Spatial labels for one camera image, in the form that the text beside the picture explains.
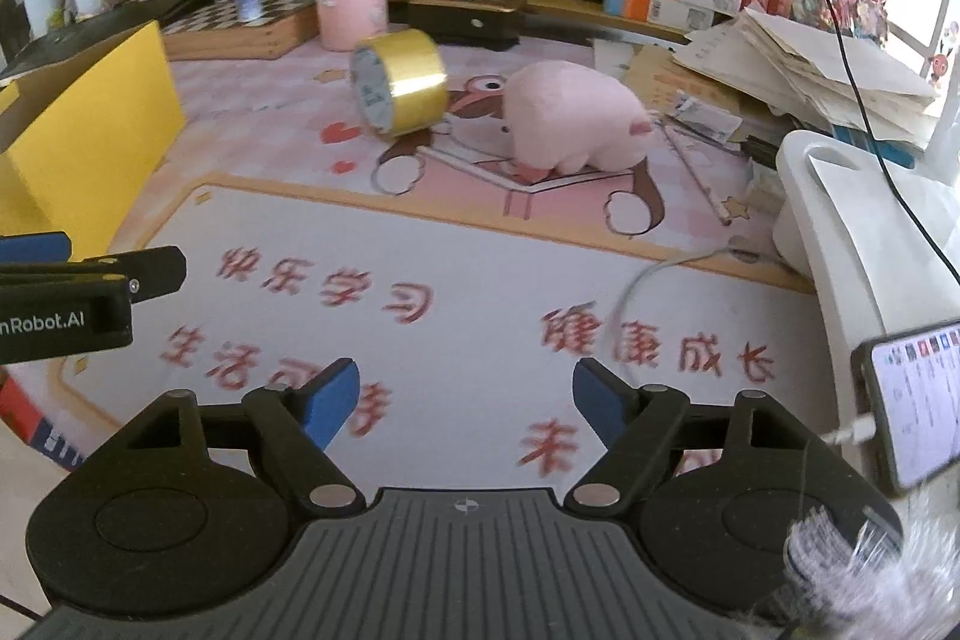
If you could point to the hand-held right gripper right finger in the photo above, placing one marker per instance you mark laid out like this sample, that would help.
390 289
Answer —
600 400

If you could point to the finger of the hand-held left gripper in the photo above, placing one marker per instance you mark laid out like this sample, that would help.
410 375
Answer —
157 272
34 248

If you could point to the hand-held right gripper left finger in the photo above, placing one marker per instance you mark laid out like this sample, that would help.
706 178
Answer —
334 400

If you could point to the yellow cardboard box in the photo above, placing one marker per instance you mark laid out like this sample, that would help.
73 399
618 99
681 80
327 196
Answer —
90 145

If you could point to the desktop with pink printed tablecloth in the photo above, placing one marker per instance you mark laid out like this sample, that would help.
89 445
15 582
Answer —
487 310

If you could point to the red paper bag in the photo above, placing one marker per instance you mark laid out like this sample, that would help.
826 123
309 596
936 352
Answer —
22 407

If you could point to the black electronic keyboard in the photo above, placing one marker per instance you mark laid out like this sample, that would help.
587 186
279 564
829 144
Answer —
75 44

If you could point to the wooden pencil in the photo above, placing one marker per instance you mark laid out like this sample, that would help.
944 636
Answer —
697 179

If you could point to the wooden chessboard box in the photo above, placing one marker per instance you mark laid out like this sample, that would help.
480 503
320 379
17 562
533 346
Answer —
247 36

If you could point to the white desk riser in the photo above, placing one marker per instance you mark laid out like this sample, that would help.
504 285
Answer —
832 235

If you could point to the pink plush pig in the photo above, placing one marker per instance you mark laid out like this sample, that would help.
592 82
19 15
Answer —
570 115

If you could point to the white fuzzy fabric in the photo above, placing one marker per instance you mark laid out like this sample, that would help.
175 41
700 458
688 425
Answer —
840 557

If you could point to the small clear packet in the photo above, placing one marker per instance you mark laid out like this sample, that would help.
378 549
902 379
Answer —
705 115

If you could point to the smartphone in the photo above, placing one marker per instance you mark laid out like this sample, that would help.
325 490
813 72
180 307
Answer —
915 400

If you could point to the gold tape roll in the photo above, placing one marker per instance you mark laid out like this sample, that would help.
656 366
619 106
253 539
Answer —
409 70

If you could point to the black case with lenses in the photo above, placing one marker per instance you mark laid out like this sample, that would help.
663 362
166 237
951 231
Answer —
465 21

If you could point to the pile of papers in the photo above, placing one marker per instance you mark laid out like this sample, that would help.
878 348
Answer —
810 63

